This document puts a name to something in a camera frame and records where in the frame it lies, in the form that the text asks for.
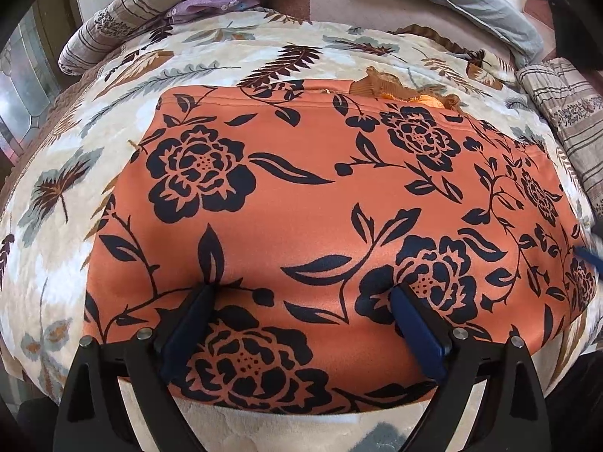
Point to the leaf print blanket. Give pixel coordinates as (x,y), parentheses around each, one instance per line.
(94,117)

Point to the brown bed sheet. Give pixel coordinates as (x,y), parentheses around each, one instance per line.
(348,0)

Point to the purple cloth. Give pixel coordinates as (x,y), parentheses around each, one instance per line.
(212,4)

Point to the striped floral pillow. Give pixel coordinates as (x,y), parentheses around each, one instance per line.
(570,113)

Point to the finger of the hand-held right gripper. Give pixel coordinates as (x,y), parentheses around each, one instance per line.
(591,256)

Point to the black cloth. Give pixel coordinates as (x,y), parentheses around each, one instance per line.
(572,14)

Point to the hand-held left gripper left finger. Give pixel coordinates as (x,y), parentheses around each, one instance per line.
(188,334)

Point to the orange floral shirt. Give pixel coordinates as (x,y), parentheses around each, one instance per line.
(311,216)

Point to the striped bolster pillow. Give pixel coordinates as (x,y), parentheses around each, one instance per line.
(141,4)

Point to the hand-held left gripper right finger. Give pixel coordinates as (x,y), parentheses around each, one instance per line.
(417,334)

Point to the grey pillow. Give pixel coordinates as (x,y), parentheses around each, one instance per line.
(461,0)

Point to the patterned glass door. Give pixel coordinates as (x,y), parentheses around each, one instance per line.
(26,80)

